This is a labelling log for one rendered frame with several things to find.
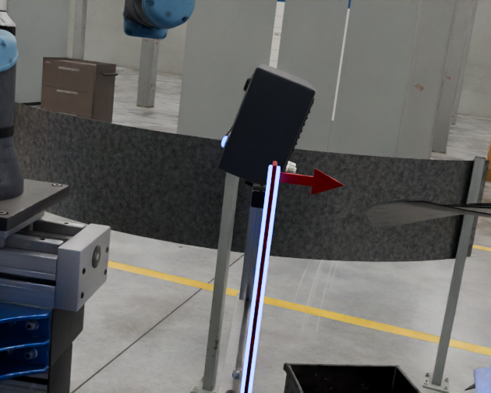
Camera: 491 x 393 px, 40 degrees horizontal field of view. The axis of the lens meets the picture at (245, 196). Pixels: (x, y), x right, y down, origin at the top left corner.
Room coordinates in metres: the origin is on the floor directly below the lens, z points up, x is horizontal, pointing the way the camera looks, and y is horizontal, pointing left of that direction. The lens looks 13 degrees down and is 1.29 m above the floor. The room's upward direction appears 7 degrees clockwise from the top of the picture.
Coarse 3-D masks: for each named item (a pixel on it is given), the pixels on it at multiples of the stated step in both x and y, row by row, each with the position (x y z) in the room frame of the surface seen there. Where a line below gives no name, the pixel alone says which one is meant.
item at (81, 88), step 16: (48, 64) 7.18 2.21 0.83; (64, 64) 7.13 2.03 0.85; (80, 64) 7.09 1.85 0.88; (96, 64) 7.04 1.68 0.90; (112, 64) 7.39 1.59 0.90; (48, 80) 7.17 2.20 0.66; (64, 80) 7.13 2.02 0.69; (80, 80) 7.08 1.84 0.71; (96, 80) 7.06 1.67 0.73; (112, 80) 7.42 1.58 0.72; (48, 96) 7.16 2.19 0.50; (64, 96) 7.12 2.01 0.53; (80, 96) 7.07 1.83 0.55; (96, 96) 7.08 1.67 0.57; (112, 96) 7.45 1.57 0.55; (64, 112) 7.12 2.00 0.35; (80, 112) 7.07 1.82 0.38; (96, 112) 7.10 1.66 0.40; (112, 112) 7.48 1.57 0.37
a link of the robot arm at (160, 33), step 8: (128, 0) 1.14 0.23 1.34; (128, 8) 1.14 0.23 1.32; (128, 16) 1.15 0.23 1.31; (136, 16) 1.11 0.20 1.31; (128, 24) 1.15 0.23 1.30; (136, 24) 1.14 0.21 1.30; (144, 24) 1.12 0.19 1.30; (128, 32) 1.15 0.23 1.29; (136, 32) 1.14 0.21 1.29; (144, 32) 1.14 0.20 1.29; (152, 32) 1.14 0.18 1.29; (160, 32) 1.15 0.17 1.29
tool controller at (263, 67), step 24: (264, 72) 1.16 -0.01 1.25; (264, 96) 1.16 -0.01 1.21; (288, 96) 1.16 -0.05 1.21; (312, 96) 1.16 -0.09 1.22; (240, 120) 1.16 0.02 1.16; (264, 120) 1.16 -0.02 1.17; (288, 120) 1.16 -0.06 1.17; (240, 144) 1.16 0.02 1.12; (264, 144) 1.16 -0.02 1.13; (288, 144) 1.16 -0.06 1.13; (240, 168) 1.16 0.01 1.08; (264, 168) 1.16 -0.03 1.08; (288, 168) 1.20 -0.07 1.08
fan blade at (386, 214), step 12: (384, 204) 0.54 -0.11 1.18; (396, 204) 0.52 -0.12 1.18; (408, 204) 0.51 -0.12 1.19; (420, 204) 0.50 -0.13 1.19; (432, 204) 0.49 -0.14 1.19; (444, 204) 0.61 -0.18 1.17; (456, 204) 0.59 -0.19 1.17; (468, 204) 0.59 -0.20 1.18; (480, 204) 0.59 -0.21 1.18; (372, 216) 0.64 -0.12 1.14; (384, 216) 0.64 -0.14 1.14; (396, 216) 0.64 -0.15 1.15; (408, 216) 0.65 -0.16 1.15; (420, 216) 0.65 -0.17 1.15; (432, 216) 0.66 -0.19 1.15; (444, 216) 0.68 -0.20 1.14; (480, 216) 0.51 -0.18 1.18
